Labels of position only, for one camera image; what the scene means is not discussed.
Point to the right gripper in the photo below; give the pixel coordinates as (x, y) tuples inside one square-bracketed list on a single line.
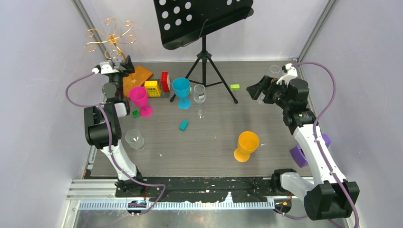
[(269, 84)]

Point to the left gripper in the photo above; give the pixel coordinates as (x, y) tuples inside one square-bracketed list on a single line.
[(128, 66)]

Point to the gold wine glass rack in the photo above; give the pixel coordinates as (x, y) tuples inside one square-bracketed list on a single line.
[(113, 52)]

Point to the clear stemless wine glass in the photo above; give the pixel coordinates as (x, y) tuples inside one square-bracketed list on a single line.
[(135, 139)]

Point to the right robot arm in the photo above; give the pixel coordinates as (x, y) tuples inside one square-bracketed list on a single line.
[(331, 195)]

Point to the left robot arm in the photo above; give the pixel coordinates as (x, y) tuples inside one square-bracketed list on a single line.
[(102, 127)]

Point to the tall clear flute glass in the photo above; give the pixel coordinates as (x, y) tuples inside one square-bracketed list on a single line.
[(275, 71)]

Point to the small clear wine glass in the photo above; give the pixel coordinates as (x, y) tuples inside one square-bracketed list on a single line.
[(199, 98)]

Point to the light green toy block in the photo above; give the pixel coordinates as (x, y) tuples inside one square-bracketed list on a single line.
[(234, 87)]

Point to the pink plastic goblet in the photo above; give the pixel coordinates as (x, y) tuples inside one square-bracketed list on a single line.
[(140, 98)]

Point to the yellow toy block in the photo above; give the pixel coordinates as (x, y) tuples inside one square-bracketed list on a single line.
[(153, 88)]

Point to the red toy block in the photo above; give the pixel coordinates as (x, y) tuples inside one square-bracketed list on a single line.
[(165, 81)]

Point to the dark green toy block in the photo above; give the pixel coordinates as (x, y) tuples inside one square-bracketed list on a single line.
[(135, 114)]

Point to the orange plastic goblet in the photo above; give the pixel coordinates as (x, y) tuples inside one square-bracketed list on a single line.
[(248, 142)]

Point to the blue plastic goblet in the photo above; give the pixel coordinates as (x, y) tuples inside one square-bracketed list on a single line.
[(181, 87)]

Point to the black music stand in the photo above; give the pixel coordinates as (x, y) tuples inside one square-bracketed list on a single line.
[(182, 22)]

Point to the purple tape dispenser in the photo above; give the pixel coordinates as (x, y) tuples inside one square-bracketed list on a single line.
[(298, 155)]

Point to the teal toy block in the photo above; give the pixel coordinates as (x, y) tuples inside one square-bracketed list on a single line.
[(183, 125)]

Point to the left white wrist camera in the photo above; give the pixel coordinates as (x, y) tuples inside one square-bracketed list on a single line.
[(104, 68)]

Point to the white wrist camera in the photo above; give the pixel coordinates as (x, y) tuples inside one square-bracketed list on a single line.
[(104, 68), (289, 72)]

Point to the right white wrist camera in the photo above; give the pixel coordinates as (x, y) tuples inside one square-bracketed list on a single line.
[(289, 72)]

